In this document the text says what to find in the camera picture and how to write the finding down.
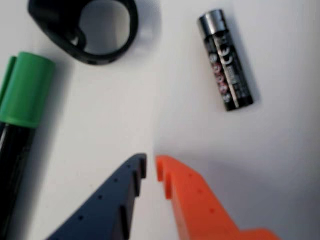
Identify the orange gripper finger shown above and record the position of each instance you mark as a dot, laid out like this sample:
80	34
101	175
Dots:
197	205

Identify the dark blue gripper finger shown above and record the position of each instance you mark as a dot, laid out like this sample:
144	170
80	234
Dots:
105	212

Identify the black silver AA battery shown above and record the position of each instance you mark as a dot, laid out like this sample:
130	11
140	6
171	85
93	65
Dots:
227	62

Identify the black marker green cap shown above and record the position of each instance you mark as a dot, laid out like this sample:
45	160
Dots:
22	87

